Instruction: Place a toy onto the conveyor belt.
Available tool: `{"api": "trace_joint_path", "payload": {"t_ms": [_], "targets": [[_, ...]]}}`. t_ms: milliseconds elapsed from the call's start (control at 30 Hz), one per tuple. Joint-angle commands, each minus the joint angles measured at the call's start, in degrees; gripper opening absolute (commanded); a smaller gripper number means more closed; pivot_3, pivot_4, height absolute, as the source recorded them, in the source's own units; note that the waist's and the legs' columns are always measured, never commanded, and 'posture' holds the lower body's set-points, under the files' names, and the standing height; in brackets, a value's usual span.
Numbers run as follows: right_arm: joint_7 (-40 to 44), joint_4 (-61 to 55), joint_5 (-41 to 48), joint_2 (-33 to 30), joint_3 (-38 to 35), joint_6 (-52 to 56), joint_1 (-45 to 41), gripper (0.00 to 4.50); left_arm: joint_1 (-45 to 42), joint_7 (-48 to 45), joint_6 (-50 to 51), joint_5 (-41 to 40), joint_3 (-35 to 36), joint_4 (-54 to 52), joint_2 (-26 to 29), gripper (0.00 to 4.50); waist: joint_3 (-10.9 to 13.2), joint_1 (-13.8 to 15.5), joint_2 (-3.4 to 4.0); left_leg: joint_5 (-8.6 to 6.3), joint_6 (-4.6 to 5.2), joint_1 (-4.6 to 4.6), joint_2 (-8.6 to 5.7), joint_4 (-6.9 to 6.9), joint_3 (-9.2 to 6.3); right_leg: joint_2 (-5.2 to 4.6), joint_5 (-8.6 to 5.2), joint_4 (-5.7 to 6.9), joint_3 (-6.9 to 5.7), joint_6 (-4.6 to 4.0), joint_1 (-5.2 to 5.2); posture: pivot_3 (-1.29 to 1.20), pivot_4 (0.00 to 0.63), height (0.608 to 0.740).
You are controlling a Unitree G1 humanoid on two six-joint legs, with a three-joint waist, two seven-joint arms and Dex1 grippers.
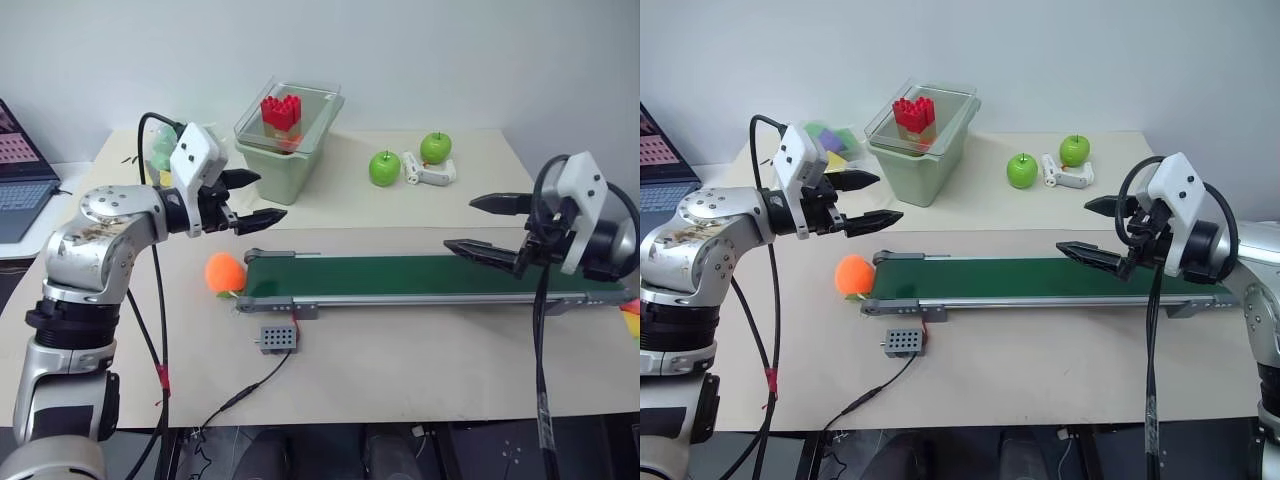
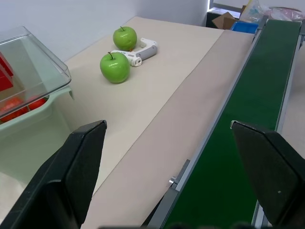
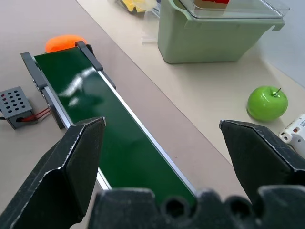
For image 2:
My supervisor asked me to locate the brown cardboard box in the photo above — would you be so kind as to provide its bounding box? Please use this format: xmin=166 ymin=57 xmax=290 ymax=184
xmin=212 ymin=11 xmax=241 ymax=31

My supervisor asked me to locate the clear plastic box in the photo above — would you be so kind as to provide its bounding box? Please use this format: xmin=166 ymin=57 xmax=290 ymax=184
xmin=0 ymin=26 xmax=72 ymax=119

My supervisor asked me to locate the white grey handheld scanner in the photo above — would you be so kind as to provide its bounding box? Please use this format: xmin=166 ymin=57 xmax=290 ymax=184
xmin=110 ymin=38 xmax=159 ymax=68

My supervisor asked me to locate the blue plastic bin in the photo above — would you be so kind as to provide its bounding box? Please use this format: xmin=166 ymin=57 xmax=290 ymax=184
xmin=231 ymin=21 xmax=259 ymax=33

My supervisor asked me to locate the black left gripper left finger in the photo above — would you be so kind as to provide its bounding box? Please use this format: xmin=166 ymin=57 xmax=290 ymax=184
xmin=0 ymin=120 xmax=108 ymax=229

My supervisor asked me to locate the pale green plastic basket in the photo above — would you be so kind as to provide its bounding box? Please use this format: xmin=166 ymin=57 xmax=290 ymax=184
xmin=0 ymin=87 xmax=75 ymax=186

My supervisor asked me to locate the pink plastic bag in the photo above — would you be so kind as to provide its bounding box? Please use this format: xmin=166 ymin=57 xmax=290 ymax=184
xmin=268 ymin=6 xmax=305 ymax=22

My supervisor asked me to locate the clear plastic bag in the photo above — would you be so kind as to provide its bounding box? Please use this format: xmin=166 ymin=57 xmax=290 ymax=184
xmin=239 ymin=0 xmax=271 ymax=24

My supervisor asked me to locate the red box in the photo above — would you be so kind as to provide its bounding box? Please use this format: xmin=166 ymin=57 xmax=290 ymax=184
xmin=0 ymin=52 xmax=15 ymax=93

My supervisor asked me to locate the red tomato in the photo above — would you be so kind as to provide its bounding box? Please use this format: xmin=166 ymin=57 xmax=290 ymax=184
xmin=0 ymin=96 xmax=29 ymax=123
xmin=28 ymin=95 xmax=47 ymax=111

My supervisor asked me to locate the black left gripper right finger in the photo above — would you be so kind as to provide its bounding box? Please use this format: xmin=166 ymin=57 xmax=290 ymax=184
xmin=230 ymin=120 xmax=305 ymax=227

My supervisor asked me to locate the green conveyor belt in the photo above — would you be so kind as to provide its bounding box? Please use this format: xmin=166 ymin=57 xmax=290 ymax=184
xmin=140 ymin=15 xmax=305 ymax=229

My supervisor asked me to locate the green apple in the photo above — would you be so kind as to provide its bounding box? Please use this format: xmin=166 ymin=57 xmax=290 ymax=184
xmin=112 ymin=26 xmax=138 ymax=51
xmin=100 ymin=52 xmax=131 ymax=84

